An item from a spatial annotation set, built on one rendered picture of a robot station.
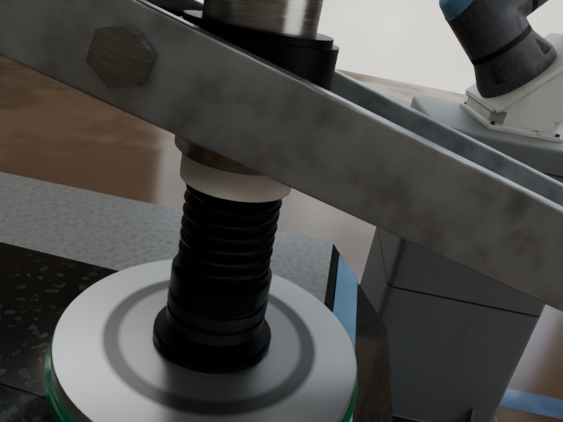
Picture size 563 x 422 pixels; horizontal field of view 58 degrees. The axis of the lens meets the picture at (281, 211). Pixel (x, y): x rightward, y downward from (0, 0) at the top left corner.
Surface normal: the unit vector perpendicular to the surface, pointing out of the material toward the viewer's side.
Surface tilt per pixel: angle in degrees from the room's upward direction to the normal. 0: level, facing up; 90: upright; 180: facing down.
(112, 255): 0
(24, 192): 0
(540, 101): 90
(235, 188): 90
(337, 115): 90
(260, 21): 90
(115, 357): 0
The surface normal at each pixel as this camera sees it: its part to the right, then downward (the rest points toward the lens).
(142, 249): 0.18, -0.90
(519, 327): -0.10, 0.39
